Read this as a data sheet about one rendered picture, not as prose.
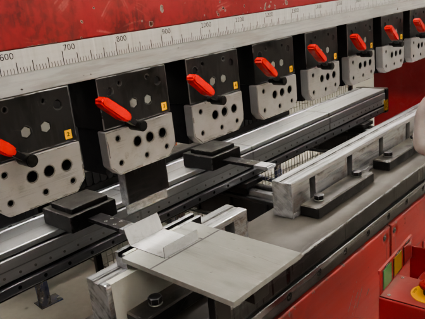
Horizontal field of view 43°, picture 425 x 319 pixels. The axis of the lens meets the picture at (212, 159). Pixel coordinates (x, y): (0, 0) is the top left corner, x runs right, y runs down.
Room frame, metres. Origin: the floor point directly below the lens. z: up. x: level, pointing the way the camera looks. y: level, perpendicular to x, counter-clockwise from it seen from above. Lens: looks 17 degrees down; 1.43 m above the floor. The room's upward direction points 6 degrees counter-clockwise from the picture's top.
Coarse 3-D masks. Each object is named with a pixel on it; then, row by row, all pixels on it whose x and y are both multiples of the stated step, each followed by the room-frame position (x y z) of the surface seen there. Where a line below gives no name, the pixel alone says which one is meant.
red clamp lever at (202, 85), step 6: (186, 78) 0.96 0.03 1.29; (192, 78) 0.95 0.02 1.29; (198, 78) 0.95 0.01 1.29; (192, 84) 0.96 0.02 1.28; (198, 84) 0.95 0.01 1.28; (204, 84) 0.96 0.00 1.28; (198, 90) 0.97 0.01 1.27; (204, 90) 0.96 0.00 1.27; (210, 90) 0.97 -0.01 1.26; (210, 96) 0.99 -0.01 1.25; (216, 96) 0.99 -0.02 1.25; (222, 96) 0.99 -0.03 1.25; (210, 102) 1.00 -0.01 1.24; (216, 102) 0.99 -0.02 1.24; (222, 102) 0.99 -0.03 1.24
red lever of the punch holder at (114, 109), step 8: (96, 104) 0.81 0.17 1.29; (104, 104) 0.80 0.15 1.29; (112, 104) 0.81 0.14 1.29; (112, 112) 0.81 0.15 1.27; (120, 112) 0.82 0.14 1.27; (128, 112) 0.84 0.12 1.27; (120, 120) 0.84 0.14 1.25; (128, 120) 0.83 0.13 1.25; (136, 120) 0.85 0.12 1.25; (136, 128) 0.85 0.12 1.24; (144, 128) 0.85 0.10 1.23
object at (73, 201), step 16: (80, 192) 1.14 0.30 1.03; (96, 192) 1.13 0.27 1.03; (48, 208) 1.09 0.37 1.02; (64, 208) 1.06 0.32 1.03; (80, 208) 1.06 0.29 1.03; (96, 208) 1.07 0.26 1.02; (112, 208) 1.10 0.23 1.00; (48, 224) 1.09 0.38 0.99; (64, 224) 1.04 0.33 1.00; (80, 224) 1.04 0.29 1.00; (112, 224) 1.01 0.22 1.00; (128, 224) 1.00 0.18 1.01
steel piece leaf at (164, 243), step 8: (160, 232) 0.95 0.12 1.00; (168, 232) 0.95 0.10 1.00; (192, 232) 0.90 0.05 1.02; (144, 240) 0.92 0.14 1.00; (152, 240) 0.92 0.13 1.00; (160, 240) 0.92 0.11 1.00; (168, 240) 0.91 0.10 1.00; (176, 240) 0.87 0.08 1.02; (184, 240) 0.88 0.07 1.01; (192, 240) 0.89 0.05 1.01; (136, 248) 0.90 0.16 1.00; (144, 248) 0.89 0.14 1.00; (152, 248) 0.89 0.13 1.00; (160, 248) 0.88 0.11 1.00; (168, 248) 0.85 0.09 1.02; (176, 248) 0.86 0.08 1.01; (160, 256) 0.85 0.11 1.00; (168, 256) 0.85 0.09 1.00
